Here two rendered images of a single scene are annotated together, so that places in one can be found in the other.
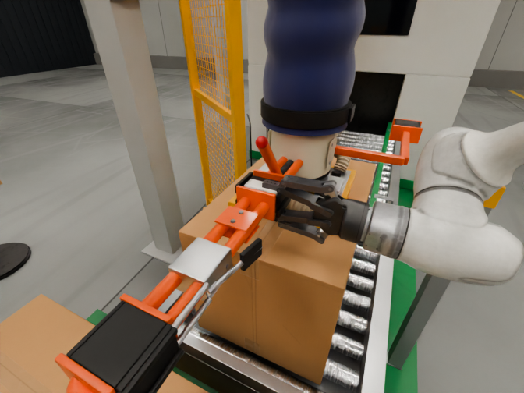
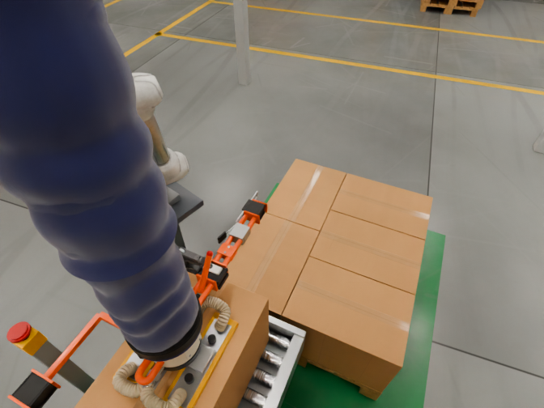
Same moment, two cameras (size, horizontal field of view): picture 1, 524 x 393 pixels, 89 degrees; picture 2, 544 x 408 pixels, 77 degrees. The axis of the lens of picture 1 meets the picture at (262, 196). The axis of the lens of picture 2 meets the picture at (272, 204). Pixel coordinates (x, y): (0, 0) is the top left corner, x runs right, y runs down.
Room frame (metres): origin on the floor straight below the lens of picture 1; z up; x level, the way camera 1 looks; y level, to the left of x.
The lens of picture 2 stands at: (1.15, 0.21, 2.16)
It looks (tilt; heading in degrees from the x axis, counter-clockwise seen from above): 46 degrees down; 179
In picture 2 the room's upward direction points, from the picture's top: straight up
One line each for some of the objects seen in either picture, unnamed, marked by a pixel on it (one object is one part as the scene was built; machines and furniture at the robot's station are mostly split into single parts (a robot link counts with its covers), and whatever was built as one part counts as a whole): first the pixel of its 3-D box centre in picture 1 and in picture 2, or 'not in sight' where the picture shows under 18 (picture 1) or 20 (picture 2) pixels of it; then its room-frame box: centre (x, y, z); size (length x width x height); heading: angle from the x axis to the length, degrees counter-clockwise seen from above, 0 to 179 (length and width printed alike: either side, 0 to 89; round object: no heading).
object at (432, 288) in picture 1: (429, 294); (82, 380); (0.66, -0.64, 0.50); 0.07 x 0.07 x 1.00; 65
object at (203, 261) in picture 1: (202, 267); (240, 233); (0.27, 0.09, 1.07); 0.07 x 0.07 x 0.04; 65
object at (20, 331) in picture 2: not in sight; (20, 333); (0.66, -0.64, 1.02); 0.07 x 0.07 x 0.04
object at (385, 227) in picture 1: (382, 228); not in sight; (0.36, -0.21, 1.07); 0.09 x 0.06 x 0.09; 155
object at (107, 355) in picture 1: (123, 348); (256, 211); (0.15, 0.15, 1.07); 0.08 x 0.07 x 0.05; 155
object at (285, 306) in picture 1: (292, 240); (191, 367); (0.69, -0.10, 0.75); 0.60 x 0.40 x 0.40; 155
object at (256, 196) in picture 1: (263, 193); (212, 274); (0.47, 0.00, 1.08); 0.10 x 0.08 x 0.06; 65
